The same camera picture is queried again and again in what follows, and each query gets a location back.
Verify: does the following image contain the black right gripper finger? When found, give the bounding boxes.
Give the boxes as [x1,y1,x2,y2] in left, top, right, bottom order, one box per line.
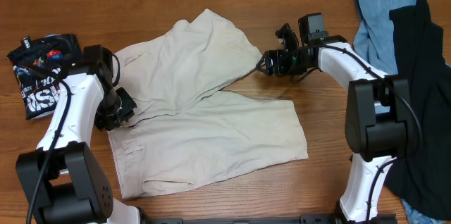
[275,23,299,51]
[255,54,271,75]

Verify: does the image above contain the beige cargo shorts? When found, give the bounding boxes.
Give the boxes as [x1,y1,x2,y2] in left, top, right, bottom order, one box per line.
[109,10,308,199]

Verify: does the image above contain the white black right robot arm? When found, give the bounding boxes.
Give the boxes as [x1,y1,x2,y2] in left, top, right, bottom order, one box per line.
[256,24,422,223]

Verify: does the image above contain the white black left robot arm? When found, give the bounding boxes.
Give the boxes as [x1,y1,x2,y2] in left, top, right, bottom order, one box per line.
[16,44,147,224]

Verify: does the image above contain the folded black printed t-shirt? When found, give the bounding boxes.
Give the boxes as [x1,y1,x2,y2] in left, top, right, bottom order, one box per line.
[7,34,82,120]

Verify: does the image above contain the blue denim garment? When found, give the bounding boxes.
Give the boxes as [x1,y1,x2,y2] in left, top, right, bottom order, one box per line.
[353,0,416,75]

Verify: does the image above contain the black garment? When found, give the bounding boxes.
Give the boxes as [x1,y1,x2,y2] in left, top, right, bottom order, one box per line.
[385,0,450,220]

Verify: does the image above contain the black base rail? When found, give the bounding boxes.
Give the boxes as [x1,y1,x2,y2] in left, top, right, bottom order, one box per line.
[140,211,399,224]

